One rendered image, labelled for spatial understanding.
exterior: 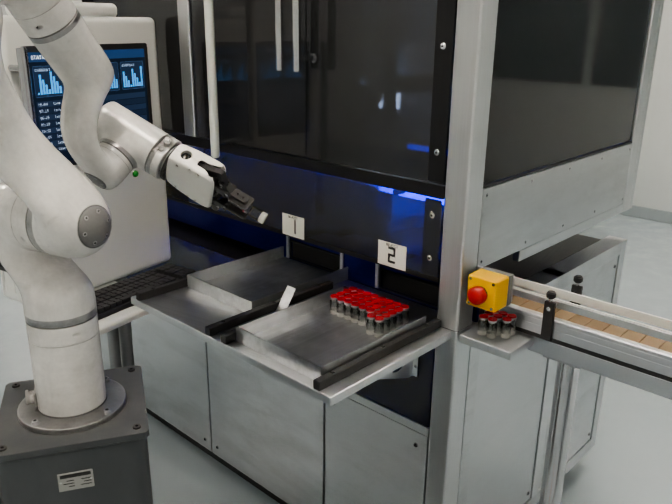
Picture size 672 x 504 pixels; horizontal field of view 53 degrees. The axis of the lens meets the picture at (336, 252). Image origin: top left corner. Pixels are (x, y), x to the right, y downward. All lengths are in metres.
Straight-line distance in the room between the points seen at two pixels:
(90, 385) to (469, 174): 0.85
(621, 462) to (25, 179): 2.33
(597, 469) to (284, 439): 1.21
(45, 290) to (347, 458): 1.06
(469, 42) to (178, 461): 1.86
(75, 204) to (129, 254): 1.01
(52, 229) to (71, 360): 0.25
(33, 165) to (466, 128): 0.82
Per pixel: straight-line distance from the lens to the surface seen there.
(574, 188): 1.95
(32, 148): 1.15
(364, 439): 1.91
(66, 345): 1.27
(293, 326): 1.57
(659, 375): 1.52
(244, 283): 1.83
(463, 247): 1.50
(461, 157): 1.46
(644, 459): 2.91
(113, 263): 2.12
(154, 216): 2.19
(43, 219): 1.15
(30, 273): 1.27
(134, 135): 1.33
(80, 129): 1.27
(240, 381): 2.25
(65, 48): 1.22
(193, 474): 2.62
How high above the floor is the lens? 1.55
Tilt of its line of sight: 19 degrees down
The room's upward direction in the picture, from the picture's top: 1 degrees clockwise
